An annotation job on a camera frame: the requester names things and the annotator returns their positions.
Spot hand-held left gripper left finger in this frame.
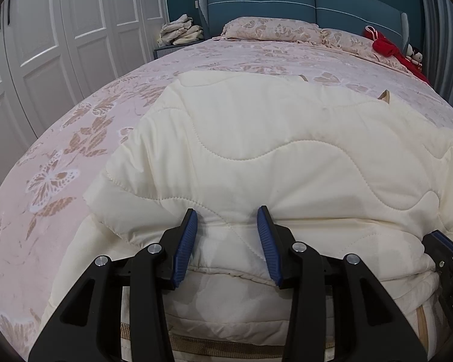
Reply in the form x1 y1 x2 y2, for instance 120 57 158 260
28 208 199 362

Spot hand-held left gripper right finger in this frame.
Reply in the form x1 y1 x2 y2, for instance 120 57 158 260
257 205 428 362

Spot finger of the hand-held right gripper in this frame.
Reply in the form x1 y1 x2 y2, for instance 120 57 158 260
421 230 453 273

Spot cream quilted blanket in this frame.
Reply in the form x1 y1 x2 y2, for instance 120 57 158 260
38 70 453 362

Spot bed with pink floral sheet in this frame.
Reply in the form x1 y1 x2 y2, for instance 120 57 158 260
0 17 453 362

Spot small plush toy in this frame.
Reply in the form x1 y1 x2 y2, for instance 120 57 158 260
405 43 424 65

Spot blue grey nightstand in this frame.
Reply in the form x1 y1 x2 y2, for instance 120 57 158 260
153 40 209 62

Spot red garment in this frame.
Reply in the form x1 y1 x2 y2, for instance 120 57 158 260
363 25 432 84

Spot grey blue curtain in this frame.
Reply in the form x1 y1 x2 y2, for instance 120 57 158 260
415 0 453 118

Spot pile of cream cloths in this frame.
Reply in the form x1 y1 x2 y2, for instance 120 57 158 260
156 14 205 46

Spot white panelled wardrobe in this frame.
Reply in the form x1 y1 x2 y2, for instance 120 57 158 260
0 0 170 205

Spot blue padded headboard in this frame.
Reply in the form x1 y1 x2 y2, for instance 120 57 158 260
197 0 410 51

